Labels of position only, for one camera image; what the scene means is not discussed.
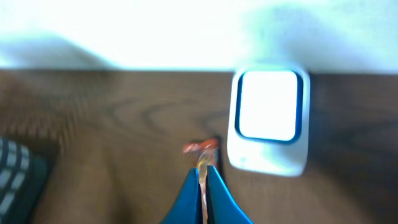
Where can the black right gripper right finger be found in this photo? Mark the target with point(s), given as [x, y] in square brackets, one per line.
[221, 206]

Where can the grey plastic mesh basket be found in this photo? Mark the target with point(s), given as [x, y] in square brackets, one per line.
[23, 176]

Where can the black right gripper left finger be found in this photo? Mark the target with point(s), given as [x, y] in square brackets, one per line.
[187, 207]

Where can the white barcode scanner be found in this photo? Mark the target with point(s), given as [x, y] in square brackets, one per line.
[268, 130]

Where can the red-brown chocolate bar wrapper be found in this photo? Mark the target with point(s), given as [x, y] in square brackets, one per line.
[203, 153]

